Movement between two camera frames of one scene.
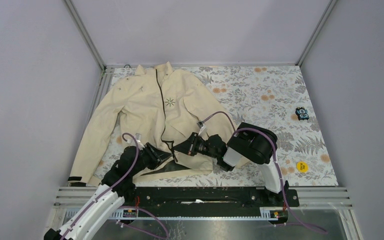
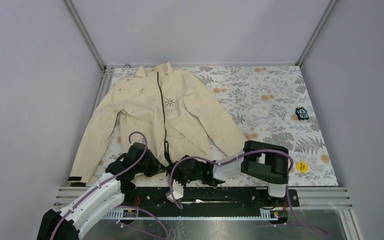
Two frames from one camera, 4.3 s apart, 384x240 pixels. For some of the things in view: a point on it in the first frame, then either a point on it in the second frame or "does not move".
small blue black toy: [302, 113] does not move
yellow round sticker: [302, 166] does not move
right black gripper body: [202, 146] -> [182, 177]
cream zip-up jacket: [158, 106] does not move
